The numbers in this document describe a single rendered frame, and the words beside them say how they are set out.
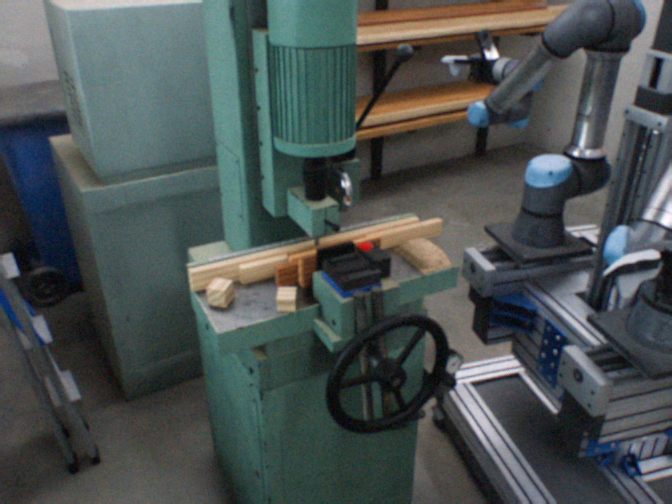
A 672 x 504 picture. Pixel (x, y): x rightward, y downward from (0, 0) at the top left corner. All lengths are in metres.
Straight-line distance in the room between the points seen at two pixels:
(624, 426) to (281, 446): 0.78
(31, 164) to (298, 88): 1.88
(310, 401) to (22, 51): 2.48
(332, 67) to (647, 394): 0.97
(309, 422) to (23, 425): 1.36
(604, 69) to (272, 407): 1.19
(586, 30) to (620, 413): 0.90
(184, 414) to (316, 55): 1.59
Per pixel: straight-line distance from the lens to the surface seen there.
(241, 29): 1.42
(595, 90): 1.79
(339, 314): 1.23
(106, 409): 2.53
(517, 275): 1.80
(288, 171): 1.43
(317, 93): 1.22
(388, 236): 1.52
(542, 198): 1.75
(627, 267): 0.88
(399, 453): 1.76
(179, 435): 2.35
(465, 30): 3.87
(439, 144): 4.72
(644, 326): 1.47
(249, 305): 1.32
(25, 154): 2.92
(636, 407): 1.53
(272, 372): 1.36
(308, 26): 1.20
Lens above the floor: 1.62
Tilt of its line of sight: 28 degrees down
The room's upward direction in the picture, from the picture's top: straight up
